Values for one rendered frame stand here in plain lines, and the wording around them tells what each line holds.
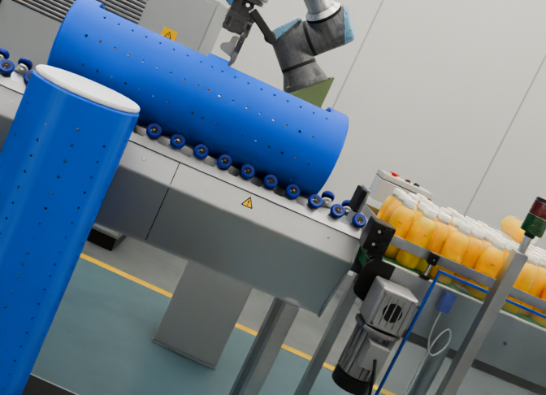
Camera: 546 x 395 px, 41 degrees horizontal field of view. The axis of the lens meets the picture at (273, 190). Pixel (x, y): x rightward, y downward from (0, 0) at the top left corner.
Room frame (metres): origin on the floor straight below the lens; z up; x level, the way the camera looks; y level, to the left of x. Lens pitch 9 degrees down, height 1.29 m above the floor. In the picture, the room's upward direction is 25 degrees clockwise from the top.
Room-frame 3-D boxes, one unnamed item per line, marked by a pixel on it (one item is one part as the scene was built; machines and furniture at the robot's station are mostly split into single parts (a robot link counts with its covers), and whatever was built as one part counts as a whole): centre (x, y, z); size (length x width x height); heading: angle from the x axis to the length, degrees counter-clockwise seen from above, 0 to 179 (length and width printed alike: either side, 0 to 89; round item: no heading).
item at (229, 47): (2.22, 0.30, 1.27); 0.06 x 0.03 x 0.09; 99
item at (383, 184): (2.63, -0.42, 1.05); 0.20 x 0.10 x 0.10; 98
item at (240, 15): (2.23, 0.30, 1.37); 0.09 x 0.08 x 0.12; 99
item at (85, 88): (1.86, 0.54, 1.03); 0.28 x 0.28 x 0.01
